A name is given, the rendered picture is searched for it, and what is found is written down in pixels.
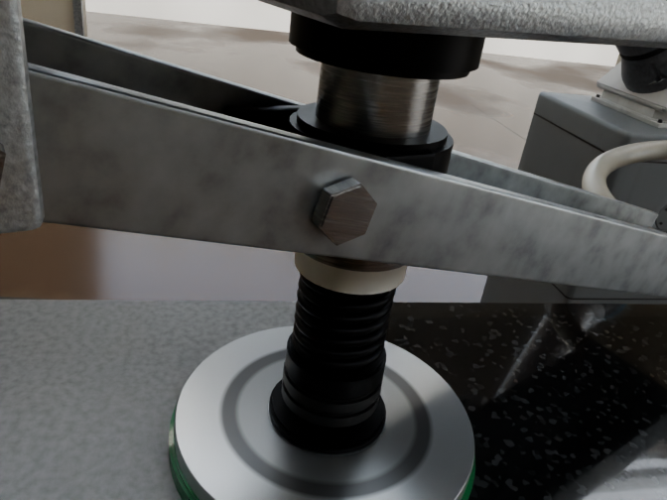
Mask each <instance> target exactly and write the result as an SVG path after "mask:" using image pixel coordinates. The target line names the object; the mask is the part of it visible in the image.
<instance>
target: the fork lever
mask: <svg viewBox="0 0 667 500"><path fill-rule="evenodd" d="M23 26H24V35H25V44H26V53H27V62H28V71H29V80H30V88H31V96H32V105H33V114H34V123H35V132H36V141H37V150H38V159H39V168H40V177H41V186H42V194H43V203H44V212H45V217H44V220H43V222H49V223H57V224H66V225H74V226H82V227H91V228H99V229H107V230H116V231H124V232H132V233H140V234H149V235H157V236H165V237H174V238H182V239H190V240H198V241H206V242H214V243H222V244H231V245H239V246H247V247H256V248H264V249H272V250H280V251H289V252H297V253H305V254H314V255H322V256H330V257H338V258H346V259H354V260H362V261H371V262H379V263H387V264H396V265H404V266H412V267H421V268H429V269H437V270H445V271H454V272H462V273H470V274H479V275H486V276H494V277H503V278H511V279H519V280H527V281H536V282H544V283H552V284H561V285H569V286H577V287H585V288H594V289H602V290H610V291H619V292H627V293H635V294H643V295H651V296H659V297H667V233H666V232H662V231H658V230H654V229H651V228H647V227H648V226H651V227H652V225H653V224H654V222H655V220H656V218H657V217H658V213H656V212H654V211H652V210H649V209H646V208H642V207H639V206H636V205H633V204H629V203H626V202H623V201H620V200H616V199H613V198H610V197H607V196H603V195H600V194H597V193H594V192H590V191H587V190H584V189H581V188H577V187H572V186H569V185H565V184H562V183H559V182H556V181H552V180H549V179H546V178H543V177H539V176H536V175H533V174H529V173H526V172H523V171H520V170H516V169H513V168H510V167H507V166H503V165H500V164H497V163H495V162H491V161H488V160H485V159H482V158H478V157H475V156H472V155H469V154H465V153H462V152H459V151H456V150H452V154H451V158H450V162H449V167H448V171H447V173H446V174H443V173H439V172H436V171H432V170H428V169H424V168H421V167H417V166H413V165H409V164H406V163H402V162H398V161H394V160H391V159H387V158H383V157H380V156H376V155H372V154H368V153H365V152H361V151H357V150H353V149H350V148H347V147H343V146H339V145H336V144H332V143H328V142H324V141H321V140H317V139H313V138H309V137H306V136H302V135H298V134H294V133H291V132H287V131H283V130H279V129H276V128H272V127H268V126H264V125H261V124H257V123H253V122H250V121H246V120H242V119H238V118H235V117H231V116H227V115H223V110H224V108H225V107H228V106H276V105H306V104H304V103H301V102H297V101H294V100H291V99H288V98H284V97H281V96H278V95H275V94H271V93H268V92H265V91H262V90H258V89H255V88H252V87H249V86H245V85H242V84H239V83H236V82H232V81H229V80H226V79H223V78H219V77H216V76H213V75H210V74H206V73H203V72H200V71H197V70H193V69H190V68H187V67H184V66H180V65H177V64H174V63H171V62H165V61H162V60H158V59H155V58H152V57H149V56H145V55H142V54H139V53H136V52H132V51H129V50H126V49H123V48H119V47H116V46H113V45H110V44H106V43H103V42H100V41H98V40H94V39H91V38H88V37H85V36H81V35H78V34H75V33H72V32H68V31H65V30H62V29H59V28H55V27H52V26H49V25H46V24H42V23H39V22H36V21H33V20H29V19H26V18H23Z"/></svg>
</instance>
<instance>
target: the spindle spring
mask: <svg viewBox="0 0 667 500"><path fill-rule="evenodd" d="M298 286H299V289H298V291H297V297H298V299H297V302H296V311H295V315H294V317H295V322H294V327H293V331H294V332H293V335H292V342H293V345H294V348H295V350H296V351H297V353H298V354H299V355H300V356H301V357H302V358H304V359H305V360H306V361H308V362H310V363H312V364H313V365H316V366H319V367H322V368H325V369H330V370H339V371H347V370H355V369H359V368H363V367H365V366H368V365H370V364H372V363H373V362H374V361H376V360H377V359H378V358H379V356H380V355H381V354H382V351H383V348H384V342H385V339H386V335H387V328H388V324H389V318H390V317H391V308H392V305H393V299H394V296H395V292H396V288H395V289H393V290H391V291H388V292H385V293H381V294H374V295H353V294H345V293H340V292H335V291H332V290H329V289H325V288H323V287H321V286H318V285H316V284H314V283H313V282H311V281H309V280H308V279H306V278H305V277H304V276H303V275H302V274H301V273H300V279H299V283H298ZM337 299H338V300H337ZM343 300H344V301H343Z"/></svg>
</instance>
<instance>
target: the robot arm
mask: <svg viewBox="0 0 667 500"><path fill-rule="evenodd" d="M616 48H617V50H618V52H619V54H620V56H621V78H622V81H623V83H624V85H625V87H626V88H627V89H628V90H630V91H632V92H635V93H652V92H657V91H661V90H664V89H667V49H662V48H645V47H630V46H616Z"/></svg>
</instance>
